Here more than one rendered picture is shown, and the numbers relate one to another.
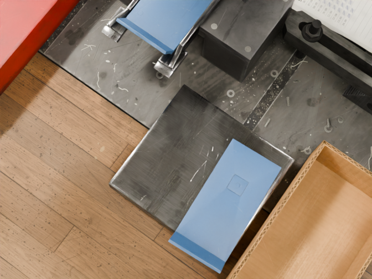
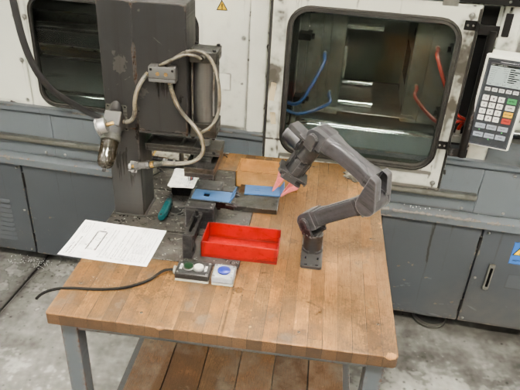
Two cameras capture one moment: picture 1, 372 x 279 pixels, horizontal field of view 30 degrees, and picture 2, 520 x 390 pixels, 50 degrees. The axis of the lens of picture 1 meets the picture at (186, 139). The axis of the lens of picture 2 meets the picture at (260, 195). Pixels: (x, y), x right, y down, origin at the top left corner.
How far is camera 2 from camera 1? 1.89 m
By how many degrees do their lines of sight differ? 66
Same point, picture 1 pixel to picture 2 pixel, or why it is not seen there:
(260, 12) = (206, 183)
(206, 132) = (246, 198)
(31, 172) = (285, 229)
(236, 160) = (250, 191)
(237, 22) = (213, 186)
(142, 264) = (292, 203)
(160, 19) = (224, 196)
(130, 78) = (239, 220)
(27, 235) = not seen: hidden behind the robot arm
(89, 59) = not seen: hidden behind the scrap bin
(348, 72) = not seen: hidden behind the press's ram
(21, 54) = (252, 231)
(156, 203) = (274, 201)
